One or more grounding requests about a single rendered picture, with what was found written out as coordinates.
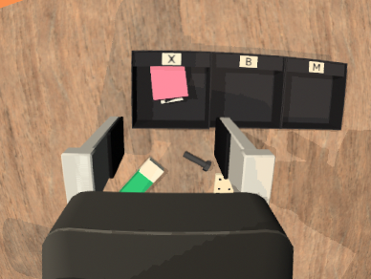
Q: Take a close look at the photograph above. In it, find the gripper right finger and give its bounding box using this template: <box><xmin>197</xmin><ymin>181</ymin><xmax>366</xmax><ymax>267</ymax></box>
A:
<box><xmin>214</xmin><ymin>118</ymin><xmax>275</xmax><ymax>206</ymax></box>

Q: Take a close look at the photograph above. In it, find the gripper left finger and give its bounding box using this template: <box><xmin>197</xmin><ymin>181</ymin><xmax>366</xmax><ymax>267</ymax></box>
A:
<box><xmin>61</xmin><ymin>117</ymin><xmax>124</xmax><ymax>203</ymax></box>

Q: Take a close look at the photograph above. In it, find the dark grey bolt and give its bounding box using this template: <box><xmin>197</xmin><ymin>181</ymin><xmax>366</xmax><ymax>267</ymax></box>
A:
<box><xmin>183</xmin><ymin>151</ymin><xmax>211</xmax><ymax>172</ymax></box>

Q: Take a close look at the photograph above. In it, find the cream domino tile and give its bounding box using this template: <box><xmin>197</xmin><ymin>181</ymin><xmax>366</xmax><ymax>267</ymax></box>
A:
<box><xmin>213</xmin><ymin>173</ymin><xmax>233</xmax><ymax>192</ymax></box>

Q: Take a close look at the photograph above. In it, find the black rack of bins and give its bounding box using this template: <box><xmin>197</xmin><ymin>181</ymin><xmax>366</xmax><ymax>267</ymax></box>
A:
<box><xmin>131</xmin><ymin>51</ymin><xmax>347</xmax><ymax>130</ymax></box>

